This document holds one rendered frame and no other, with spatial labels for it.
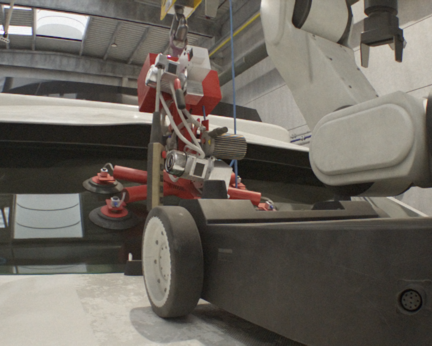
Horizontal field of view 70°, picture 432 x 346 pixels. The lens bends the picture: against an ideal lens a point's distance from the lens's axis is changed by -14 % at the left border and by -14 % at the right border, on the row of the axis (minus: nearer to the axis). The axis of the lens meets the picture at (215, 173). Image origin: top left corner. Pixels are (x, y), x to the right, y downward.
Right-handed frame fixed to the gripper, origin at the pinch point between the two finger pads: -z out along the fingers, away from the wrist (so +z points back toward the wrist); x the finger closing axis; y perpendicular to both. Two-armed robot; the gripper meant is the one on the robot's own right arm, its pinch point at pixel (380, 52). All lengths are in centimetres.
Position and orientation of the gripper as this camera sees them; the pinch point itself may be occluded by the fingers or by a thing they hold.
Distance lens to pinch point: 92.2
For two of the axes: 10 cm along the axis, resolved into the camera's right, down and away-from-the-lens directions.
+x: -4.5, -0.9, 8.9
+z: 0.9, -9.9, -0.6
